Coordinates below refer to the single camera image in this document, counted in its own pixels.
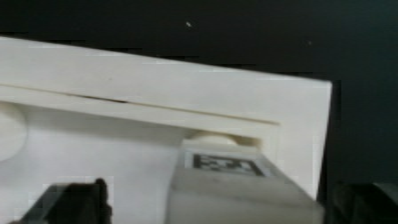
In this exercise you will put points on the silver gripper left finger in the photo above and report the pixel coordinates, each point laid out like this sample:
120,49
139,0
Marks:
72,204

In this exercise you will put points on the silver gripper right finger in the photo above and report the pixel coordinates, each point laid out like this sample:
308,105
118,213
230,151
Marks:
365,204

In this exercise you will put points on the white square tabletop tray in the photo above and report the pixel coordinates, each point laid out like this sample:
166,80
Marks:
68,147

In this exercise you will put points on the white leg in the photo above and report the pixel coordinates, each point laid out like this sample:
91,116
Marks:
230,189

